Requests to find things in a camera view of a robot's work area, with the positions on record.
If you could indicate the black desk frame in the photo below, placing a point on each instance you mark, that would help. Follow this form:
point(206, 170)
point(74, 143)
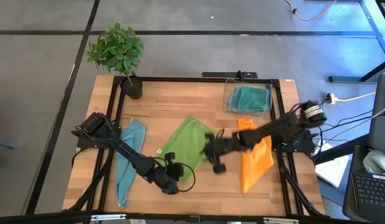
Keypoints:
point(344, 78)

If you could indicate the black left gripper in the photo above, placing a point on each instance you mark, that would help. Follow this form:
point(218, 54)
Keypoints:
point(168, 183)

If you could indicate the orange microfiber towel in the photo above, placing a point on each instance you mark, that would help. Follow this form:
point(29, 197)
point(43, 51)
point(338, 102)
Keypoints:
point(256, 169)

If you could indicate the black aluminium table frame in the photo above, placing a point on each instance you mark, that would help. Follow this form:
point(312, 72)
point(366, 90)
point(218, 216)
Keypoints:
point(179, 79)

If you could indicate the light blue microfiber towel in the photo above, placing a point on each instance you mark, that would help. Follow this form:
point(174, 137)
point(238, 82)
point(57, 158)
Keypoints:
point(130, 140)
point(232, 99)

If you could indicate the black laptop computer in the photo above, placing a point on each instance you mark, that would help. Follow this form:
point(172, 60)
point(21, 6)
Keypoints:
point(372, 193)

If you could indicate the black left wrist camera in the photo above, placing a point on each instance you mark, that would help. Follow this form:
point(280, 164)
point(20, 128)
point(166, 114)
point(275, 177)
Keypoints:
point(178, 171)

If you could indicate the green plant in black pot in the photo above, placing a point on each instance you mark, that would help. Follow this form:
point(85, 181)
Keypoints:
point(117, 49)

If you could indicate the teal microfiber towel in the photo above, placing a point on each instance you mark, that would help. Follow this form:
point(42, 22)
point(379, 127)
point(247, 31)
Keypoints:
point(254, 98)

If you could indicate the crumpled pale plastic bag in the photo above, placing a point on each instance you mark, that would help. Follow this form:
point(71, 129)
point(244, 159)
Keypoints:
point(377, 161)

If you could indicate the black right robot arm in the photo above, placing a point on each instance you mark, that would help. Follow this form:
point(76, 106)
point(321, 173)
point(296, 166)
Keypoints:
point(267, 130)

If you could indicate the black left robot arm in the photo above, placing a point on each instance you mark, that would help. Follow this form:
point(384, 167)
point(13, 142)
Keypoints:
point(127, 149)

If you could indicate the black flat floor bar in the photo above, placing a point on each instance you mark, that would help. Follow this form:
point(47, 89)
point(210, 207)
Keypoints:
point(223, 75)

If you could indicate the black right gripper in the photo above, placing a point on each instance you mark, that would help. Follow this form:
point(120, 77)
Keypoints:
point(217, 151)

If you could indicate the green microfiber towel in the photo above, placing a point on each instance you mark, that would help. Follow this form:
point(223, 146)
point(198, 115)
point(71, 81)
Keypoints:
point(186, 140)

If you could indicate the white and yellow power plug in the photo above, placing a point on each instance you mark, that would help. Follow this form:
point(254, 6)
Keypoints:
point(331, 99)

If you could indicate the silver metal bracket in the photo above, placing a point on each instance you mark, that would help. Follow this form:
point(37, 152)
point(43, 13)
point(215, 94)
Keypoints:
point(108, 217)
point(280, 221)

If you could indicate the clear plastic bin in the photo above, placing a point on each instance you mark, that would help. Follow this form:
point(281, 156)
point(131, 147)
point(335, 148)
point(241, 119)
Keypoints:
point(225, 104)

